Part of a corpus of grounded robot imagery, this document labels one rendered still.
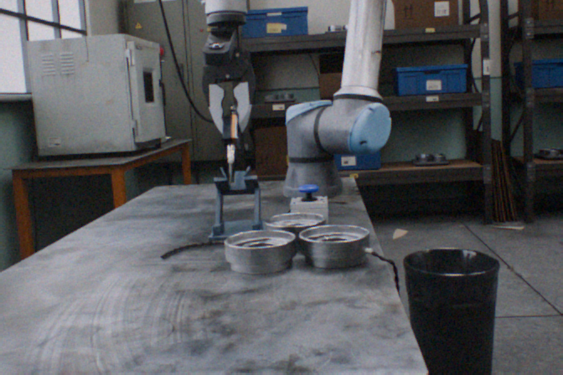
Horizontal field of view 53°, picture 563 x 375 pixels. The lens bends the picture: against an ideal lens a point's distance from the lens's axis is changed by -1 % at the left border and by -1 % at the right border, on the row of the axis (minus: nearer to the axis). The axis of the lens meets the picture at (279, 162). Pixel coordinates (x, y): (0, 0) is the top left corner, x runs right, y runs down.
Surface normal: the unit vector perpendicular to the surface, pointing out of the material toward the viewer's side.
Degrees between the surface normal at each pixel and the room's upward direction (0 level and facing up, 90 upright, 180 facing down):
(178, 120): 90
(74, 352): 0
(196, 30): 90
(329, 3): 90
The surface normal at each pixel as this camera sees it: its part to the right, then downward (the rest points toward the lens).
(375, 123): 0.70, 0.17
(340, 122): -0.68, -0.14
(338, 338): -0.06, -0.99
